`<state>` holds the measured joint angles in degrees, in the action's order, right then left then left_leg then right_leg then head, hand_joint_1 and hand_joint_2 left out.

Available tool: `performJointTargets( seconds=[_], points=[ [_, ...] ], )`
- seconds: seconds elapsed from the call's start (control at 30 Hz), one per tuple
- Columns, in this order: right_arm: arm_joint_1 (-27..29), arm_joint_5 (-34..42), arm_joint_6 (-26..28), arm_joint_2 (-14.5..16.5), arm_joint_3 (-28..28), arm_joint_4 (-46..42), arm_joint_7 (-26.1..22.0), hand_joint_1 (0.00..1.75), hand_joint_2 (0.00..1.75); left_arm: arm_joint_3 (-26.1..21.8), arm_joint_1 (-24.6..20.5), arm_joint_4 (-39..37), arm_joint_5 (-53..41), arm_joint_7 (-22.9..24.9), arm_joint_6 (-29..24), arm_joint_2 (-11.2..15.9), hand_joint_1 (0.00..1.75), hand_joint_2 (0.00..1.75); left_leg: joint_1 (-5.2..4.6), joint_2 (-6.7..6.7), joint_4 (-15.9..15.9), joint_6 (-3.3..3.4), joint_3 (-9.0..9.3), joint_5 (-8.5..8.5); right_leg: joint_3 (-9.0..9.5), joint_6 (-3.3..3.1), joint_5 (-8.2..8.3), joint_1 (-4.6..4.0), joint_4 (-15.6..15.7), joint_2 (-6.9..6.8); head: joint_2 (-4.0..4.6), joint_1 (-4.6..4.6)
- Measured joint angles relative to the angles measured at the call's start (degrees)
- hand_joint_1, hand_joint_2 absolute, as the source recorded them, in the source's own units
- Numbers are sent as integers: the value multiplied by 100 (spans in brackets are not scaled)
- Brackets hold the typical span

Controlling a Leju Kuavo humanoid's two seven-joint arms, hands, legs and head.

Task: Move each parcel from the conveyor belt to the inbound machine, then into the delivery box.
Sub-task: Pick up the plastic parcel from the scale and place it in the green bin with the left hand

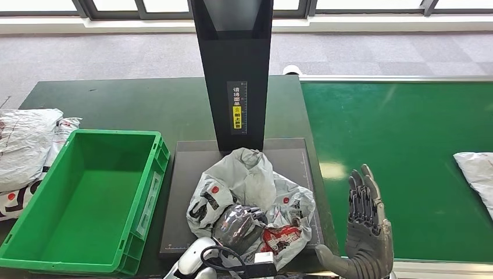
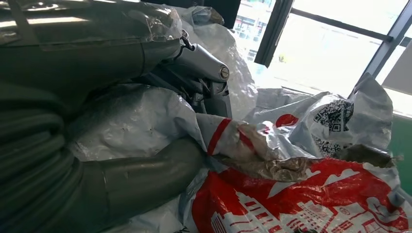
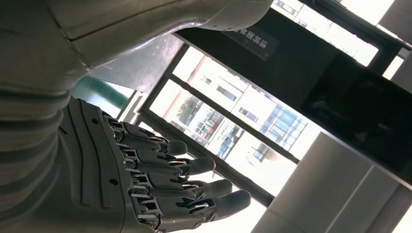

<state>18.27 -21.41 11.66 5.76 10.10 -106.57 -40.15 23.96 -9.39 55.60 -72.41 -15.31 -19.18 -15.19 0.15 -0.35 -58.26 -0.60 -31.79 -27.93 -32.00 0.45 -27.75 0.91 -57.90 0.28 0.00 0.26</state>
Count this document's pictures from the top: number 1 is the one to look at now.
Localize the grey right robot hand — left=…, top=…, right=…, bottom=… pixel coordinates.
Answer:
left=315, top=164, right=394, bottom=279

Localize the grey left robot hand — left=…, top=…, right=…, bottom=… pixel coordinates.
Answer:
left=212, top=205, right=269, bottom=257

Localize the parcel bag black-red print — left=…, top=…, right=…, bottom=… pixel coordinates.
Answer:
left=186, top=148, right=317, bottom=271

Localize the long grey parcel bag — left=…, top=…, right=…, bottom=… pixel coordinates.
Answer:
left=453, top=152, right=493, bottom=220

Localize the green conveyor belt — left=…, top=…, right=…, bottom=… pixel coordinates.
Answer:
left=301, top=81, right=493, bottom=263

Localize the black inbound scanner machine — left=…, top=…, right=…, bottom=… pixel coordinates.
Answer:
left=159, top=0, right=324, bottom=259

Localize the flat parcel bag black lettering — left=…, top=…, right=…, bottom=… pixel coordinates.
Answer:
left=0, top=117, right=83, bottom=223

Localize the plain grey parcel bag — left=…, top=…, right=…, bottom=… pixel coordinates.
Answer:
left=0, top=109, right=65, bottom=194

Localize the black yellow instruction label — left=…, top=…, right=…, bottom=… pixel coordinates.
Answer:
left=227, top=81, right=248, bottom=135

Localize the green plastic crate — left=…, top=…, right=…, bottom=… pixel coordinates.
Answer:
left=0, top=129, right=170, bottom=276

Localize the dark green table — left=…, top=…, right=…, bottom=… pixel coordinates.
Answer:
left=19, top=75, right=340, bottom=278

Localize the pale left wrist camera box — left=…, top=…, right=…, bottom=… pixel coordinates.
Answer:
left=235, top=252, right=278, bottom=279

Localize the aluminium conveyor side rail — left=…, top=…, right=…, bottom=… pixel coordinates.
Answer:
left=308, top=260, right=493, bottom=279
left=299, top=75, right=493, bottom=84

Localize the dark window frame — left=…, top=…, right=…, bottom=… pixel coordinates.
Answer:
left=0, top=0, right=493, bottom=21

